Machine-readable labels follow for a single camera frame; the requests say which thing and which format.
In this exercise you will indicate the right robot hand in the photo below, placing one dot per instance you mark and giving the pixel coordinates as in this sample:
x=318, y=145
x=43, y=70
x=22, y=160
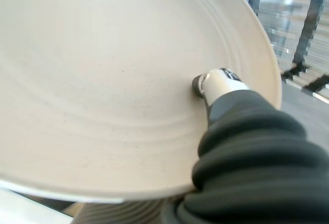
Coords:
x=257, y=170

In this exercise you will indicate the beige round plate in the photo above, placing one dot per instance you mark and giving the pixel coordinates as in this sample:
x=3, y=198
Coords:
x=102, y=93

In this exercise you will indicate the black dish drying rack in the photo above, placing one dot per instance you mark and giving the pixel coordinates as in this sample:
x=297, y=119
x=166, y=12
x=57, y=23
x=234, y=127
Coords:
x=308, y=28

